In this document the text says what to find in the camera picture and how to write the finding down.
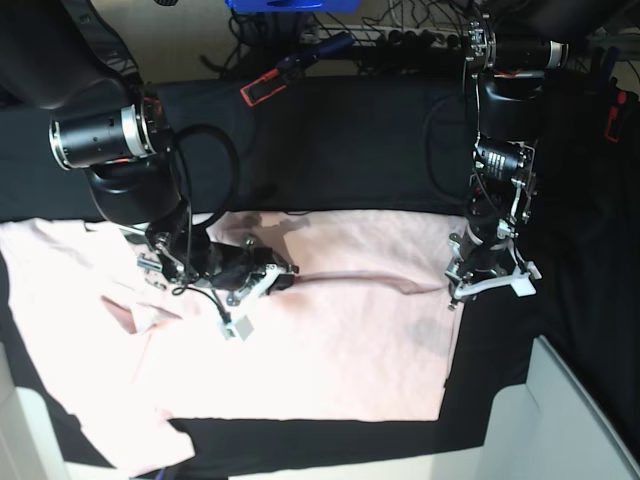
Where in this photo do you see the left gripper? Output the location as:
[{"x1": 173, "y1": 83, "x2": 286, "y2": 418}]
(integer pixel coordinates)
[{"x1": 445, "y1": 232, "x2": 525, "y2": 311}]

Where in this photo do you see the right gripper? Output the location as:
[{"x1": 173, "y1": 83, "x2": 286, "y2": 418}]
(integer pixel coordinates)
[{"x1": 199, "y1": 236, "x2": 299, "y2": 307}]

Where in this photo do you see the pink T-shirt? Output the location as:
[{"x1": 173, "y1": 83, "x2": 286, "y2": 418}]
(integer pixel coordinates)
[{"x1": 1, "y1": 210, "x2": 466, "y2": 474}]

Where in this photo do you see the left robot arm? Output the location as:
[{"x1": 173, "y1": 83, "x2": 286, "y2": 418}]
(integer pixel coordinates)
[{"x1": 445, "y1": 6, "x2": 570, "y2": 309}]

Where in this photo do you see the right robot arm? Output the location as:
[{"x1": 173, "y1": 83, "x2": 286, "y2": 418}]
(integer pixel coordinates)
[{"x1": 1, "y1": 1, "x2": 298, "y2": 306}]

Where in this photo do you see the black table cloth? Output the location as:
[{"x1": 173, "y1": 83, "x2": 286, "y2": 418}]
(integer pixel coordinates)
[{"x1": 0, "y1": 74, "x2": 640, "y2": 476}]

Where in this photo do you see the white power strip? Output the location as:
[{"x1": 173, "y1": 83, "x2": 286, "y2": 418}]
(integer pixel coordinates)
[{"x1": 300, "y1": 24, "x2": 463, "y2": 50}]

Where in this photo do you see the blue plastic box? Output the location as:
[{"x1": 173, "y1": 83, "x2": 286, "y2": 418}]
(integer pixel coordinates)
[{"x1": 225, "y1": 0, "x2": 360, "y2": 13}]

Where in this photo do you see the blue handled clamp, red jaw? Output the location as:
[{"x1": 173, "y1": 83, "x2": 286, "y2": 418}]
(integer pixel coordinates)
[{"x1": 240, "y1": 32, "x2": 355, "y2": 107}]

